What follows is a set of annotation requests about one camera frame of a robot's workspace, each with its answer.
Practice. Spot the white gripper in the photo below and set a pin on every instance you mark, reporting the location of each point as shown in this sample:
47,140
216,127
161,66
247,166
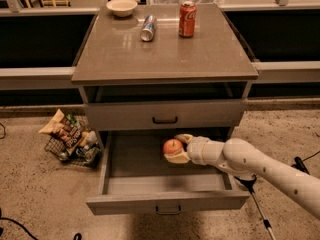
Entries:
197,149

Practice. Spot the red apple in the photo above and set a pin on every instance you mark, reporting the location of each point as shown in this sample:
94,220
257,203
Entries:
172,146

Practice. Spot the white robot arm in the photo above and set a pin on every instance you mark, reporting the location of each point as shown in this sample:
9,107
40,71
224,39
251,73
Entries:
241,159

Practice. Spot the closed upper drawer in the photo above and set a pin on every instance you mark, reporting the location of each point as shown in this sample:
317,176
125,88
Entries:
164,115

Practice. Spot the open grey drawer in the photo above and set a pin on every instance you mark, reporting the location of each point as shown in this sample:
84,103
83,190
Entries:
136,178

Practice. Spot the grey drawer cabinet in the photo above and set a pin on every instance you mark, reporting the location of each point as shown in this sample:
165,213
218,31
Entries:
117,66

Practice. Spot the yellow chip bag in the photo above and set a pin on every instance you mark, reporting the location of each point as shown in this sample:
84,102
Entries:
61,128

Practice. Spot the black pole on floor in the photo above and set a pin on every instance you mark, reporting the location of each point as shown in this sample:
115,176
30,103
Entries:
300,165

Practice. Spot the blue silver soda can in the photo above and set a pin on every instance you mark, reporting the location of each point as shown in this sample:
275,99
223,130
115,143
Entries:
148,28

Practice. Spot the red cola can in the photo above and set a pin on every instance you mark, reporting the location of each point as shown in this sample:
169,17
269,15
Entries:
187,19

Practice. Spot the white bowl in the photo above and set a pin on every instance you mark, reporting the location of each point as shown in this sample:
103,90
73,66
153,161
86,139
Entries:
122,8

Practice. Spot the grabber stick with cable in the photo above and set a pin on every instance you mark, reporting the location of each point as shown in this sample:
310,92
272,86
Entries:
249,185

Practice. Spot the wire basket with snacks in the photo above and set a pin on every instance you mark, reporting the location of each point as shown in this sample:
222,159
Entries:
86,153

